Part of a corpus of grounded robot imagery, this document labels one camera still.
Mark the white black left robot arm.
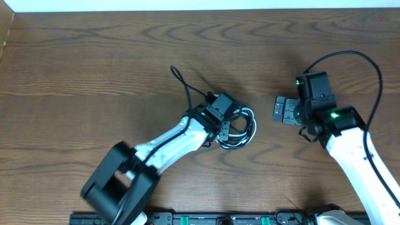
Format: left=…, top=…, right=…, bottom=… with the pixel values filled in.
left=81, top=92, right=242, bottom=224

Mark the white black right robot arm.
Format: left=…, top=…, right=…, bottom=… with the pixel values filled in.
left=272, top=95, right=399, bottom=224

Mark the black white cable bundle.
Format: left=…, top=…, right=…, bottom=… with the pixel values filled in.
left=215, top=106, right=258, bottom=150

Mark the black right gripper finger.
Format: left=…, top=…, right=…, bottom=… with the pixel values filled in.
left=272, top=96, right=286, bottom=122
left=282, top=98, right=301, bottom=126

